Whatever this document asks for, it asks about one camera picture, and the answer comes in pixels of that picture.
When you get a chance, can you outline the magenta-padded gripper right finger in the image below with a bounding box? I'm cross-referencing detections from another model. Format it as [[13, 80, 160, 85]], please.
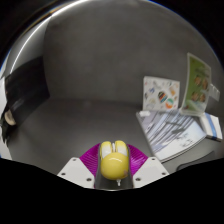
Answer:
[[124, 143, 170, 189]]

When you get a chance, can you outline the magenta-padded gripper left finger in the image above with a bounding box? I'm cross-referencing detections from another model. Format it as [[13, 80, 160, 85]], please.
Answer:
[[57, 143, 103, 190]]

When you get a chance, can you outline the yellow and white computer mouse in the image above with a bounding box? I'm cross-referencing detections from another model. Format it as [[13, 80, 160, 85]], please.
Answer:
[[98, 139, 130, 188]]

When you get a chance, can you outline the large grey printed book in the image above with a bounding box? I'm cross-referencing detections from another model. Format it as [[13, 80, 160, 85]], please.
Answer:
[[135, 109, 208, 163]]

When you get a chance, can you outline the white card with colourful stickers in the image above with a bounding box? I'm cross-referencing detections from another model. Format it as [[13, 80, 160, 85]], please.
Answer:
[[142, 75, 181, 113]]

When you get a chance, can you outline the white booklet with blue stripe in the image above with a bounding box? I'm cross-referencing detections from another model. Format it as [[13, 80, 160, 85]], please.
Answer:
[[199, 112, 224, 142]]

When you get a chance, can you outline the green food menu stand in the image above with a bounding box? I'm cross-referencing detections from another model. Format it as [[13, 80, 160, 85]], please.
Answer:
[[179, 52, 212, 117]]

